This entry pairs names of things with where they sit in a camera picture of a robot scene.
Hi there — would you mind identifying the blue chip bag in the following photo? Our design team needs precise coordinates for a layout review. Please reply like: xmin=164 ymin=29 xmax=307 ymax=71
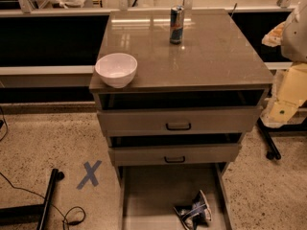
xmin=174 ymin=190 xmax=212 ymax=230

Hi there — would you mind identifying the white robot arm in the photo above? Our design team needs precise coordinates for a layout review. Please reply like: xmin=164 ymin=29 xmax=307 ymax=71
xmin=261 ymin=0 xmax=307 ymax=128

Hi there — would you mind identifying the grey drawer cabinet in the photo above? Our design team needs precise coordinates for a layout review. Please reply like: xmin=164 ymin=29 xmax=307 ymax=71
xmin=90 ymin=10 xmax=272 ymax=230

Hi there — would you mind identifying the middle grey drawer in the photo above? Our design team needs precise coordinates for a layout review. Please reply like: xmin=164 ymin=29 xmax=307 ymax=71
xmin=108 ymin=144 xmax=241 ymax=167

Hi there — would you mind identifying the top grey drawer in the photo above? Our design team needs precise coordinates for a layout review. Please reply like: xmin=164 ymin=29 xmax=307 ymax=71
xmin=97 ymin=106 xmax=261 ymax=137

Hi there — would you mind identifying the bottom open grey drawer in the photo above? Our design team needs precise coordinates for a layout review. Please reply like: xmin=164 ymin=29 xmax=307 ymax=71
xmin=122 ymin=164 xmax=232 ymax=230

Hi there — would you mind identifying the white bowl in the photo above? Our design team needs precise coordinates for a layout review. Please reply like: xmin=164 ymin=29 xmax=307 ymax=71
xmin=95 ymin=53 xmax=137 ymax=88

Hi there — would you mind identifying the blue tape X mark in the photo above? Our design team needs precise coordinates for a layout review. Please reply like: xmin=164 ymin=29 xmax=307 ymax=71
xmin=77 ymin=160 xmax=102 ymax=190

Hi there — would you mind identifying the blue silver energy drink can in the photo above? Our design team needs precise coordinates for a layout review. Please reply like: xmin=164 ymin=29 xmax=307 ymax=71
xmin=170 ymin=6 xmax=184 ymax=44

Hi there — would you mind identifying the black stand leg right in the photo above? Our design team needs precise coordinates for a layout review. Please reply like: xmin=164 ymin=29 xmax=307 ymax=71
xmin=257 ymin=118 xmax=307 ymax=160

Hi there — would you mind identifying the black stand leg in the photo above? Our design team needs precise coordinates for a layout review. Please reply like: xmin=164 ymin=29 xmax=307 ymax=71
xmin=257 ymin=118 xmax=307 ymax=160
xmin=0 ymin=169 xmax=64 ymax=230

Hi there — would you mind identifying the black stand leg left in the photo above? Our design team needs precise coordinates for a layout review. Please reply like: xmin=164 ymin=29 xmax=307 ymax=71
xmin=0 ymin=169 xmax=64 ymax=230

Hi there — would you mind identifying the black cable on floor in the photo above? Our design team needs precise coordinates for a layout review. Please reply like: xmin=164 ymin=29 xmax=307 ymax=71
xmin=0 ymin=171 xmax=86 ymax=230

